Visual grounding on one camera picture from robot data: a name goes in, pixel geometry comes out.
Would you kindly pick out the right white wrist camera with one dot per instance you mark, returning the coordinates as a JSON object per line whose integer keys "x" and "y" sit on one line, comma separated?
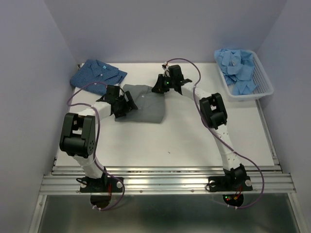
{"x": 165, "y": 67}

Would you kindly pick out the grey long sleeve shirt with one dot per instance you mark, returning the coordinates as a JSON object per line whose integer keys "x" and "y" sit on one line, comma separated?
{"x": 151, "y": 106}

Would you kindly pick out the white plastic laundry basket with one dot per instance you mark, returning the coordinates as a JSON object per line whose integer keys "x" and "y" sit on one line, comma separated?
{"x": 264, "y": 86}

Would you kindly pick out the blue checked folded shirt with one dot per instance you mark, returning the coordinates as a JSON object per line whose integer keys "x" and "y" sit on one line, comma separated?
{"x": 94, "y": 71}

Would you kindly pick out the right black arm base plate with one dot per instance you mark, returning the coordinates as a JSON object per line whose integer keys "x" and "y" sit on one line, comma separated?
{"x": 235, "y": 179}

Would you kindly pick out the light blue shirt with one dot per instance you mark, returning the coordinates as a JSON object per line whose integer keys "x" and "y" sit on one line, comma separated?
{"x": 238, "y": 68}

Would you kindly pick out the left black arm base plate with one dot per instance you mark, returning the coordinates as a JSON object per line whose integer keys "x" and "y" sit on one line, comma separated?
{"x": 100, "y": 185}

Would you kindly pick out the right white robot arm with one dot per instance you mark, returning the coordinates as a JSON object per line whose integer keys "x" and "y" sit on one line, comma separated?
{"x": 213, "y": 115}

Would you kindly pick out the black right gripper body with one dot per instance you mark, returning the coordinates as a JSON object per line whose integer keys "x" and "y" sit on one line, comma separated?
{"x": 168, "y": 82}

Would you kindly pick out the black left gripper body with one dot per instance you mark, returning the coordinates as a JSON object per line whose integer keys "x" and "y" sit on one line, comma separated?
{"x": 123, "y": 106}

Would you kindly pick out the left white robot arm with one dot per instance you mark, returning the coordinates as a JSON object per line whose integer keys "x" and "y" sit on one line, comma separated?
{"x": 80, "y": 134}

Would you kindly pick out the aluminium front rail frame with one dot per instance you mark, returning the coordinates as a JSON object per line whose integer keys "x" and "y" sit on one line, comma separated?
{"x": 165, "y": 190}

